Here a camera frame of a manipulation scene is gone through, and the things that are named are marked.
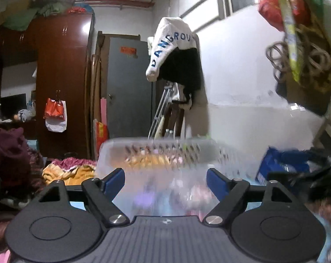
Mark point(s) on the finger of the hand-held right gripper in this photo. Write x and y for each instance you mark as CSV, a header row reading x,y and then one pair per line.
x,y
324,152
299,174

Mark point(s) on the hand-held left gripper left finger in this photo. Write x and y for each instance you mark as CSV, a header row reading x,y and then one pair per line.
x,y
113,182

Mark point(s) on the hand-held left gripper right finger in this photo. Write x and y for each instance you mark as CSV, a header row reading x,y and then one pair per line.
x,y
217,182

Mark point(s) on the clear plastic basket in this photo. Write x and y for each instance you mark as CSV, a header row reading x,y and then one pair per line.
x,y
181,148

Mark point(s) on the blue shopping bag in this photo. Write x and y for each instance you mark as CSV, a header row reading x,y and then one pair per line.
x,y
275,164

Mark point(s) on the yellow blanket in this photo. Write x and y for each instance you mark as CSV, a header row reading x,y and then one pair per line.
x,y
72,174

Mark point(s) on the pink floral cloth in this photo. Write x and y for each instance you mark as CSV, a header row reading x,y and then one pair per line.
x,y
72,162

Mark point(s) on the green bag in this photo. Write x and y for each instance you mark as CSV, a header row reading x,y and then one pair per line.
x,y
205,136

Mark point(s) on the red printed floor bag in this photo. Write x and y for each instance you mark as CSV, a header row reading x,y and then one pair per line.
x,y
101,134

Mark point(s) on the brown hanging bag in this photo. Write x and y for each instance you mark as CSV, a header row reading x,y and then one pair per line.
x,y
318,93

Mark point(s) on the pink paper roll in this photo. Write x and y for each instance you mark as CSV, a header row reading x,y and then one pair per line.
x,y
103,109

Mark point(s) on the wooden chair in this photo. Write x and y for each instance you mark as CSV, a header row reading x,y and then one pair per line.
x,y
176,117

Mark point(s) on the metal crutches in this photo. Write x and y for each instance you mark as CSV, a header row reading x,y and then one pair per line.
x,y
158,115

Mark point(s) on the teal box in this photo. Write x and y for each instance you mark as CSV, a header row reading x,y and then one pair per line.
x,y
32,144

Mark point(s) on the red plastic bag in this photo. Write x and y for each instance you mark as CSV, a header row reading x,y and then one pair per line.
x,y
54,109

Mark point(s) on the grey metal door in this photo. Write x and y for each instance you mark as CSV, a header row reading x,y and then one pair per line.
x,y
129,87

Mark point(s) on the wooden poles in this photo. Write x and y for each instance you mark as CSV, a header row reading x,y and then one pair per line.
x,y
95,87

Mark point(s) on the small white plastic bag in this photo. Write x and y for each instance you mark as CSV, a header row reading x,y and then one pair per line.
x,y
25,115

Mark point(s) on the maroon cloth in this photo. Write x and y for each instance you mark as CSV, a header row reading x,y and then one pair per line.
x,y
6,153

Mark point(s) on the black hanging garment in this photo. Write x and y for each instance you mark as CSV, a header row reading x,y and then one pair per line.
x,y
187,68

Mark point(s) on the brown wooden wardrobe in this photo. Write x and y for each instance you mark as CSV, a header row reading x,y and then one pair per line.
x,y
64,68

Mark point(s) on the black monitor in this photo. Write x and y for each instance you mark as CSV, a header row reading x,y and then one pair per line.
x,y
13,105

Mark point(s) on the white lettered jacket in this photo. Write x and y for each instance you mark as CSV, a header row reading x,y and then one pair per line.
x,y
170,38

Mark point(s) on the red hanging bag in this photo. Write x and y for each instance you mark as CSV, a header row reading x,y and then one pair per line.
x,y
272,8

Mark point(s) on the red ceiling pipe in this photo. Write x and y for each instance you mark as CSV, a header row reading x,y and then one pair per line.
x,y
113,3

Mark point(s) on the green cloth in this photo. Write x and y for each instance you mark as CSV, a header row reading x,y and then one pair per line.
x,y
23,19

